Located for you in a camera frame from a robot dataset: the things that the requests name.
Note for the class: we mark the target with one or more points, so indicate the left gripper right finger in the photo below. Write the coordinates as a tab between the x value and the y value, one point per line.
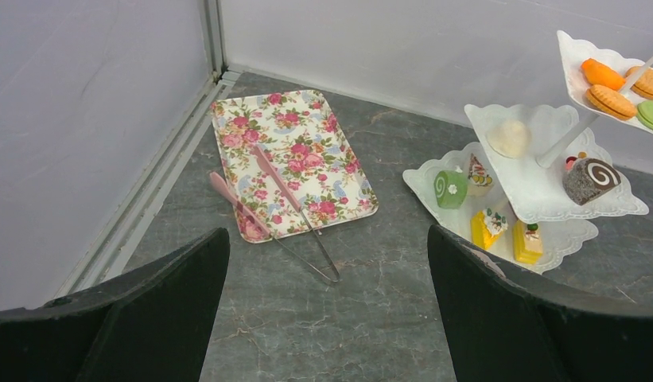
506	323

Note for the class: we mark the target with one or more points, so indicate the pink-tipped metal tongs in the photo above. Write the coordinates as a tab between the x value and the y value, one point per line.
264	203

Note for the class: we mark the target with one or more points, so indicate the floral rectangular tray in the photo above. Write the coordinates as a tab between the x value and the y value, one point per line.
302	138

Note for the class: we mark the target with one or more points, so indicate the orange star pastry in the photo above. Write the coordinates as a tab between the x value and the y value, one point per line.
597	73

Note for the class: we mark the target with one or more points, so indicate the chocolate swirl roll cake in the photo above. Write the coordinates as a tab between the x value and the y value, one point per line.
585	179

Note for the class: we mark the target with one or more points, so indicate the cream round pastry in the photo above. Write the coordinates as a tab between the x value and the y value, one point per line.
511	138

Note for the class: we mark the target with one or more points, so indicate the green round macaron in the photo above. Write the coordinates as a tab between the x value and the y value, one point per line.
645	113

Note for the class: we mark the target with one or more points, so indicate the orange yellow cake piece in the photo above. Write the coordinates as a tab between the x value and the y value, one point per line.
527	245

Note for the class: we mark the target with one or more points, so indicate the yellow cake slice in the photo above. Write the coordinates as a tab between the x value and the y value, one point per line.
486	227

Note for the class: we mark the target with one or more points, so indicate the pink cake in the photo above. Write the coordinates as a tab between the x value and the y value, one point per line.
479	180

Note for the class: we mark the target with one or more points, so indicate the green square cake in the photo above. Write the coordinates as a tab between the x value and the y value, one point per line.
450	187

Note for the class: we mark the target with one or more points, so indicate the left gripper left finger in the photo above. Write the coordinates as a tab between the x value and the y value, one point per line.
150	324

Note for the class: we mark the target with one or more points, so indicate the white three-tier dessert stand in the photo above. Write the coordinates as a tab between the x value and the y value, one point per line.
523	190

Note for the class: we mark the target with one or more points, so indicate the orange round macaron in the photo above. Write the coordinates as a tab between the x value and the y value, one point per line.
643	87
610	102

